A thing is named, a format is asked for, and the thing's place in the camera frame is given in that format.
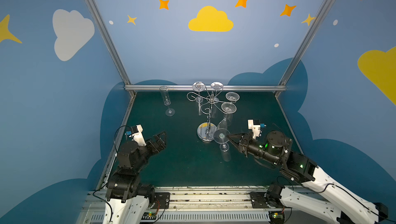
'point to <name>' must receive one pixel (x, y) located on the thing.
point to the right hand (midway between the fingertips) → (228, 134)
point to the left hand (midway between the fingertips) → (158, 134)
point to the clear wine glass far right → (232, 96)
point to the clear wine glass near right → (227, 108)
